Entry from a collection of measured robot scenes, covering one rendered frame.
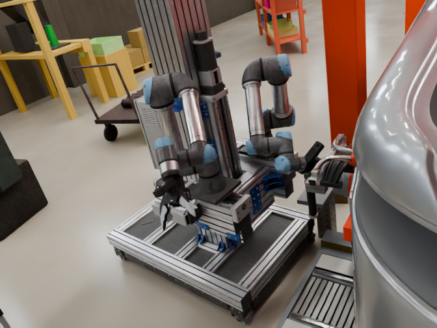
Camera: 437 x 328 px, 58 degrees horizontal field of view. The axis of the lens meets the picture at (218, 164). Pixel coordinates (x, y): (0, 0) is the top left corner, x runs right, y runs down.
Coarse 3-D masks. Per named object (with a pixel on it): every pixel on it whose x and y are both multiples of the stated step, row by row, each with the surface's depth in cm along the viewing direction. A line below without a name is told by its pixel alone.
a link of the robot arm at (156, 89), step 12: (144, 84) 178; (156, 84) 178; (168, 84) 177; (144, 96) 179; (156, 96) 179; (168, 96) 180; (156, 108) 182; (168, 108) 184; (168, 120) 187; (168, 132) 190; (180, 144) 196
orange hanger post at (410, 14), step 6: (408, 0) 338; (414, 0) 335; (420, 0) 333; (408, 6) 340; (414, 6) 337; (420, 6) 335; (408, 12) 342; (414, 12) 340; (408, 18) 344; (414, 18) 342; (408, 24) 347
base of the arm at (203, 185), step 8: (200, 176) 205; (208, 176) 203; (216, 176) 204; (200, 184) 207; (208, 184) 205; (216, 184) 205; (224, 184) 209; (200, 192) 209; (208, 192) 206; (216, 192) 206
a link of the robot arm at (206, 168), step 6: (216, 156) 202; (216, 162) 202; (192, 168) 200; (198, 168) 200; (204, 168) 200; (210, 168) 201; (216, 168) 203; (198, 174) 206; (204, 174) 203; (210, 174) 203
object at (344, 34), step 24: (336, 0) 184; (360, 0) 186; (336, 24) 190; (360, 24) 191; (336, 48) 196; (360, 48) 195; (336, 72) 202; (360, 72) 200; (336, 96) 208; (360, 96) 205; (336, 120) 215
